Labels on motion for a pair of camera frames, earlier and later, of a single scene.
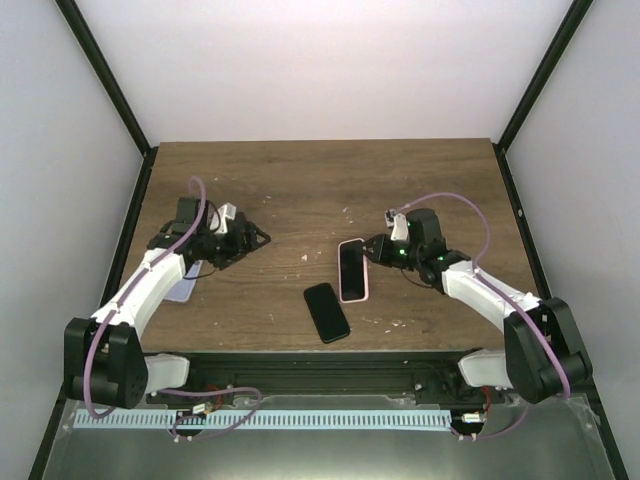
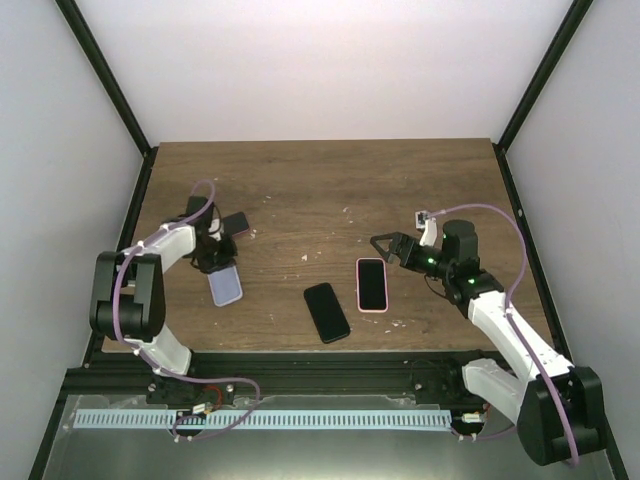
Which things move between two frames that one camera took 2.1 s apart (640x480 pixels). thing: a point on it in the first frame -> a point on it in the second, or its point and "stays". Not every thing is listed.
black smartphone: [327, 312] stays
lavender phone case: [183, 290] -> [225, 286]
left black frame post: [84, 35] stays
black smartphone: [326, 313] stays
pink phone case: [366, 275] -> [371, 285]
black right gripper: [380, 256] stays
